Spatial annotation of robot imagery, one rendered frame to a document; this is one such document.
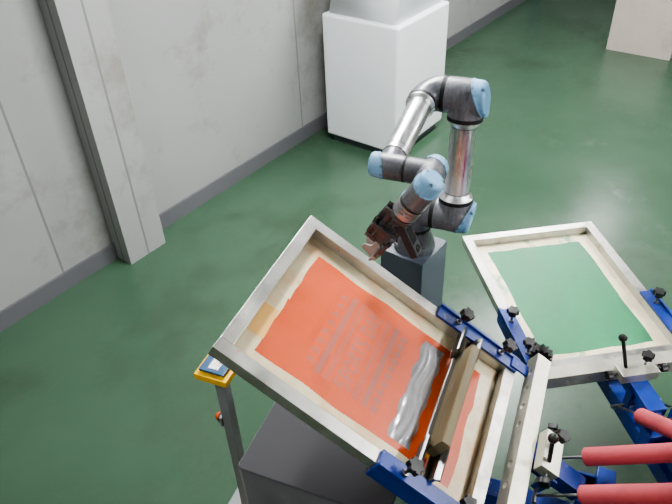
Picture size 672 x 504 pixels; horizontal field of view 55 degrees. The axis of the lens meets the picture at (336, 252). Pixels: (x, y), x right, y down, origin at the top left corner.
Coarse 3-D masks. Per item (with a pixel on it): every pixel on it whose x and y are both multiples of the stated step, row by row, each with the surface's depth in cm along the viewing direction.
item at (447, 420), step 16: (464, 352) 187; (464, 368) 179; (464, 384) 175; (448, 400) 174; (464, 400) 172; (448, 416) 167; (432, 432) 169; (448, 432) 163; (432, 448) 163; (448, 448) 161
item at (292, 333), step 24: (288, 312) 175; (288, 336) 170; (312, 336) 174; (288, 360) 166; (312, 384) 165; (336, 408) 164; (360, 408) 168; (384, 408) 171; (432, 408) 179; (384, 432) 167; (456, 432) 178; (408, 456) 166; (456, 456) 173
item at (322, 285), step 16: (320, 272) 189; (336, 272) 192; (304, 288) 182; (320, 288) 185; (336, 288) 188; (352, 288) 191; (304, 304) 179; (320, 304) 182; (368, 304) 190; (384, 304) 194; (320, 320) 178; (400, 320) 193; (416, 336) 192; (416, 352) 188; (448, 352) 195; (400, 368) 182; (432, 384) 184; (432, 400) 181; (464, 416) 183
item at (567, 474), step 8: (536, 448) 177; (536, 472) 177; (560, 472) 176; (568, 472) 177; (576, 472) 178; (560, 480) 175; (568, 480) 175; (576, 480) 177; (584, 480) 178; (560, 488) 177; (568, 488) 175; (576, 488) 175
